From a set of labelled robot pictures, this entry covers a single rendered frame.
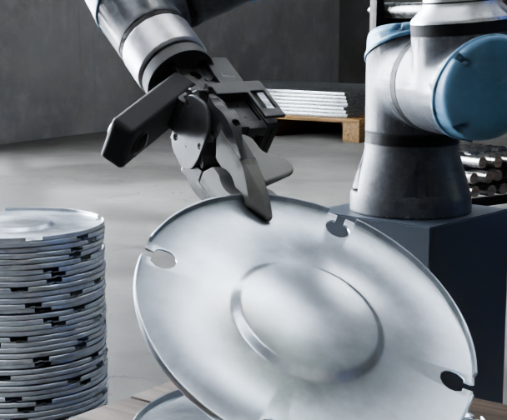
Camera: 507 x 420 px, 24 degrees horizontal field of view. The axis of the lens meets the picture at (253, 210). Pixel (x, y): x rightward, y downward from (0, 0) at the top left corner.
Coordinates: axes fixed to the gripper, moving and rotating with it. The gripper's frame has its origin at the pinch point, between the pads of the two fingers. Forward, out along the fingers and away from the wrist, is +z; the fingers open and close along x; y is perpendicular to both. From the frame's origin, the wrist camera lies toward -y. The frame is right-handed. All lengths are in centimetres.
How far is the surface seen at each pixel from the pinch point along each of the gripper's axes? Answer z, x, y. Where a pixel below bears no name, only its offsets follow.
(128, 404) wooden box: 5.2, 17.5, -9.5
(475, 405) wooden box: 19.8, 7.2, 15.7
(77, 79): -411, 318, 244
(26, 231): -63, 66, 19
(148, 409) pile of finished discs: 8.8, 13.3, -10.6
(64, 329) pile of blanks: -48, 73, 21
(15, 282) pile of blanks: -56, 69, 15
